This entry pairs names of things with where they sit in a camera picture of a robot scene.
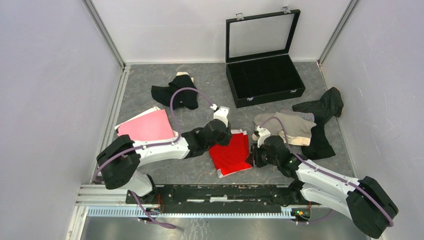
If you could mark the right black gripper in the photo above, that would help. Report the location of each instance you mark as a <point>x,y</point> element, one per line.
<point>255,154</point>

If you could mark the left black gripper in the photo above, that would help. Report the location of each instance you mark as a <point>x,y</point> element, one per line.
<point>227,136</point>

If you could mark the red boxer briefs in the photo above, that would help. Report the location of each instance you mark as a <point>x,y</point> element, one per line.
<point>232,158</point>

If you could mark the beige grey ribbed underwear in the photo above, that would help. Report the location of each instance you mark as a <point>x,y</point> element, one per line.
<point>298,130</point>

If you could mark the black display case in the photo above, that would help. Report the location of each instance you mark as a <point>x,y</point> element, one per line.
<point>259,68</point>

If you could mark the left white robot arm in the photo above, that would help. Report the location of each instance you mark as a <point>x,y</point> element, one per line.
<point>119,162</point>

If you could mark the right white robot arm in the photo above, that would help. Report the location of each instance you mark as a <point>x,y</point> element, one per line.
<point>363,201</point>

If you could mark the grey striped underwear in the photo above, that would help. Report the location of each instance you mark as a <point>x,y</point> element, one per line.
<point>304,115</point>

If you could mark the pink underwear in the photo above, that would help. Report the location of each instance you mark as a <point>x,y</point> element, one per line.
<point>150,125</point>

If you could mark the dark striped black underwear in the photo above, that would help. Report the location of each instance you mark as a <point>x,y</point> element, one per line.
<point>329,105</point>

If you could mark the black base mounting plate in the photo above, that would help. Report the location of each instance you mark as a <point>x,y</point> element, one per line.
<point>221,199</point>

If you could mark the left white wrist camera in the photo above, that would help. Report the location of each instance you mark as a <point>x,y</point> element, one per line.
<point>221,113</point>

